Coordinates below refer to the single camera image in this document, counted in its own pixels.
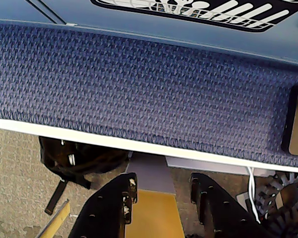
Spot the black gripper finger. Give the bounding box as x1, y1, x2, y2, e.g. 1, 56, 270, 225
190, 173, 274, 238
69, 173, 138, 238

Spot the yellow wooden board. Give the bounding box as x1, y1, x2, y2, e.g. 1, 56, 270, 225
124, 189, 186, 238

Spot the light wooden strip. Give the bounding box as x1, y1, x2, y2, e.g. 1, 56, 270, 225
38, 198, 72, 238

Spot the black backpack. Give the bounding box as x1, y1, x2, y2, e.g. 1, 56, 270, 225
38, 135, 133, 215

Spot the gray panel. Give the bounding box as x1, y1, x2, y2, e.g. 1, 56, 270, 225
130, 151, 176, 194

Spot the black spoked object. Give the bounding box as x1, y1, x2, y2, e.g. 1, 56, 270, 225
257, 172, 298, 238

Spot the blue woven floor mat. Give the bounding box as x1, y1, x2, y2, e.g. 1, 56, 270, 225
0, 23, 298, 169

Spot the blue toy kitchen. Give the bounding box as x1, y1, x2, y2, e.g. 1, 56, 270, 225
0, 0, 298, 67

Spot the white cable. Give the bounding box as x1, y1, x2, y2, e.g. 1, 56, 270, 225
246, 166, 263, 224

